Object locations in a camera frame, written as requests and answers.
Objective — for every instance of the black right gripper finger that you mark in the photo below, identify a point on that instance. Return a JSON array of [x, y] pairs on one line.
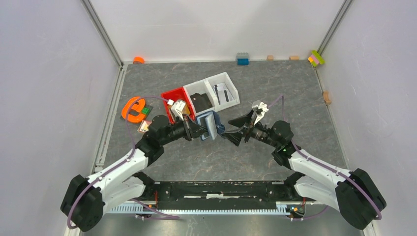
[[234, 137], [241, 121]]

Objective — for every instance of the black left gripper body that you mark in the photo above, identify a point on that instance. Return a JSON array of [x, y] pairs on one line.
[[182, 129]]

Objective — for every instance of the pink white small box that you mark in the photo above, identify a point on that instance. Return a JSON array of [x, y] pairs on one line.
[[144, 126]]

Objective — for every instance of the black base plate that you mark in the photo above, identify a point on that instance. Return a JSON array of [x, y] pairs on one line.
[[176, 190]]

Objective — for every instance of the grey VIP card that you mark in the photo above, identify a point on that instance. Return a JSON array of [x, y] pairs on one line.
[[211, 126]]

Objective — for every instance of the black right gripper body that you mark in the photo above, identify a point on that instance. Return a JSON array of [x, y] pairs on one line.
[[257, 131]]

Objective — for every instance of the white cards in bin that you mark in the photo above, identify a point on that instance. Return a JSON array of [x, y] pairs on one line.
[[222, 93]]

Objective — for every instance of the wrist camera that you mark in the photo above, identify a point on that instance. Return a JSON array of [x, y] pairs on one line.
[[176, 109], [260, 109]]

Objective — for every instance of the white bin with cards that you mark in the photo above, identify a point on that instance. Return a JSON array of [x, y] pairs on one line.
[[224, 78]]

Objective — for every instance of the curved wooden block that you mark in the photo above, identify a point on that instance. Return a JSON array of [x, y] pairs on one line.
[[326, 97]]

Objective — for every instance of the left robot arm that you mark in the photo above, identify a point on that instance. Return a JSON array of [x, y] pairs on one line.
[[87, 199]]

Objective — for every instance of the white bin with wallets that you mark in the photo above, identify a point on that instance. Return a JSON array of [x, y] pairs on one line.
[[201, 86]]

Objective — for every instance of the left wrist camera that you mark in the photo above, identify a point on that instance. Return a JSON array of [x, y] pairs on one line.
[[176, 109]]

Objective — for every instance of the blue card holder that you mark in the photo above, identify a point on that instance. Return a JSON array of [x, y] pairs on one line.
[[200, 119]]

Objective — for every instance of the red bin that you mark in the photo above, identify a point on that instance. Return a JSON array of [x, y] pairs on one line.
[[180, 94]]

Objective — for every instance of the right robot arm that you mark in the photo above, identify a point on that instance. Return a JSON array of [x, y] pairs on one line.
[[352, 193]]

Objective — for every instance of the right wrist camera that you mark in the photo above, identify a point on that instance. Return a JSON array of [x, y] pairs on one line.
[[260, 109]]

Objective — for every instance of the tan object in red bin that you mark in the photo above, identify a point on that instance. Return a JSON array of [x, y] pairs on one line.
[[186, 110]]

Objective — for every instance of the black wallets in bin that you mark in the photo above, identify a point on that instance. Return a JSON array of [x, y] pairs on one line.
[[201, 102]]

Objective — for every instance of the multicolour brick stack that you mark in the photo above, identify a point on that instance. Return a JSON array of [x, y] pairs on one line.
[[315, 59]]

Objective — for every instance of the orange letter-shaped toy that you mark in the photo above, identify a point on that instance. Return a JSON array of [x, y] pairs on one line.
[[132, 111]]

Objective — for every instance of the green toy block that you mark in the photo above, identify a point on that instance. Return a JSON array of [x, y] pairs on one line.
[[146, 111]]

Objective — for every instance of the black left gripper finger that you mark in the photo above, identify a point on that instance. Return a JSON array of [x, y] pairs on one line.
[[191, 125], [196, 133]]

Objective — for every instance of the orange round toy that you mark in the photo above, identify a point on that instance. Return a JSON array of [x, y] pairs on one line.
[[138, 60]]

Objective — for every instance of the blue grey toy brick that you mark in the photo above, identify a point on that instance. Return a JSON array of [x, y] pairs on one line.
[[242, 58]]

